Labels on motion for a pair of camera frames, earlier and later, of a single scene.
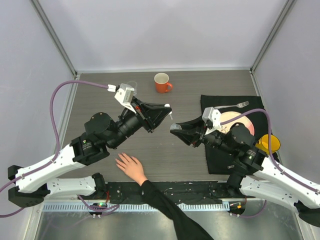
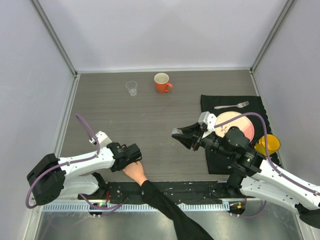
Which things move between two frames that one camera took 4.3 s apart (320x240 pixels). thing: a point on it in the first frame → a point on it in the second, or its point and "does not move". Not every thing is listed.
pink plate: (225, 128) does not move
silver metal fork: (239, 105) does not move
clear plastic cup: (134, 85) does not move
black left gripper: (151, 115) → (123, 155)
